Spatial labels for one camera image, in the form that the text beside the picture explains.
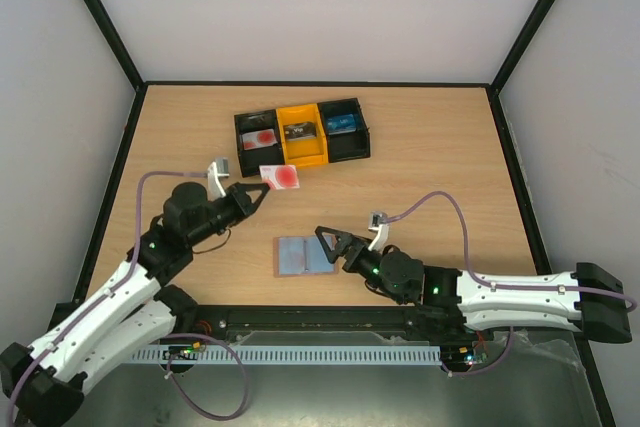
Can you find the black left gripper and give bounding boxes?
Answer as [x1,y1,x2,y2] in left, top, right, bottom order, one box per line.
[188,182,270,247]

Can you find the white red april card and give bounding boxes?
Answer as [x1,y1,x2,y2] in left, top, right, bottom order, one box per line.
[259,165,300,190]

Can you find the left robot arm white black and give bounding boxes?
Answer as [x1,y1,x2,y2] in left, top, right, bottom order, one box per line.
[1,182,270,426]

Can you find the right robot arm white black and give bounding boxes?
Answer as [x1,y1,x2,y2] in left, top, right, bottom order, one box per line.
[315,226,632,344]

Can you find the white red card in bin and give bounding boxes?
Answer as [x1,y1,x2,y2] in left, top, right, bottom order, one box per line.
[241,128,278,150]

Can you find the left black bin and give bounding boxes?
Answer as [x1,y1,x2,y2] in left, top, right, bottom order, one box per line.
[234,109,285,178]

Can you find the black bin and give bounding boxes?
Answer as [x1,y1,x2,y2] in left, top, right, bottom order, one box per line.
[234,109,285,178]
[317,98,371,163]

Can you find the yellow middle bin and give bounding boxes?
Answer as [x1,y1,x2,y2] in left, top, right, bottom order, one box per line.
[276,103,329,169]

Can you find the right black bin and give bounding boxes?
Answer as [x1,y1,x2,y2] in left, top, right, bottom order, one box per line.
[317,98,371,163]

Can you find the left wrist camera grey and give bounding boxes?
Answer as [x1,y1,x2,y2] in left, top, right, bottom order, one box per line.
[207,157,230,200]

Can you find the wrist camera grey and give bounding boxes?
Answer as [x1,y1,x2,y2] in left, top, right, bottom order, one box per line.
[368,211,390,251]
[207,157,230,200]

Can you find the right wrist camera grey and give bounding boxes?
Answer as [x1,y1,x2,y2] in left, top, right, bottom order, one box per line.
[368,211,390,251]

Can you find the light blue slotted cable duct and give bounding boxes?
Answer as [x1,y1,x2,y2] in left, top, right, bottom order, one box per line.
[126,345,441,366]

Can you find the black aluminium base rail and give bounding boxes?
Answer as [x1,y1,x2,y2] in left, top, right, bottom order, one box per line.
[49,301,581,346]

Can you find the black enclosure frame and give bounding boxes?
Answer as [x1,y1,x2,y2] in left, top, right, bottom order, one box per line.
[12,0,617,427]

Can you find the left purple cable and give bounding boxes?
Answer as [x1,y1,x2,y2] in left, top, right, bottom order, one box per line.
[8,170,251,423]

